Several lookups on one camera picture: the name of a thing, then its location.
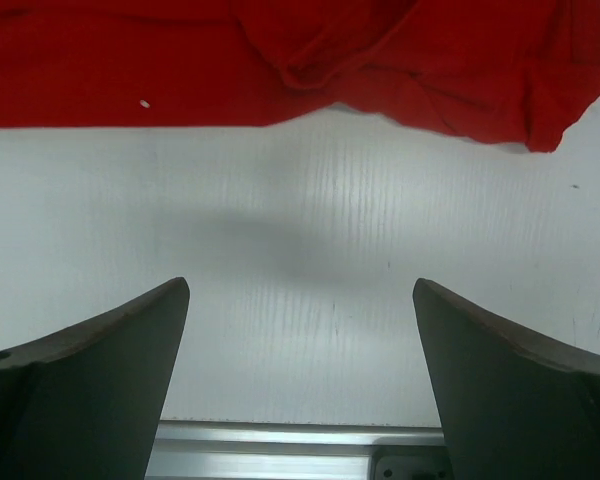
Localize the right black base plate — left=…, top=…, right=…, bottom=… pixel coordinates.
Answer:
left=368, top=450, right=455, bottom=480

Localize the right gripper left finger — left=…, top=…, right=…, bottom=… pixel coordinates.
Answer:
left=0, top=277, right=189, bottom=479

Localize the aluminium mounting rail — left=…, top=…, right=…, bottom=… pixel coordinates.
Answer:
left=146, top=421, right=449, bottom=479

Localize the red t shirt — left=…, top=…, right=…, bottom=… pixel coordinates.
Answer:
left=0, top=1, right=600, bottom=153

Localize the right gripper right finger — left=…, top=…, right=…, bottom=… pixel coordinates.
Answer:
left=413, top=279, right=600, bottom=479

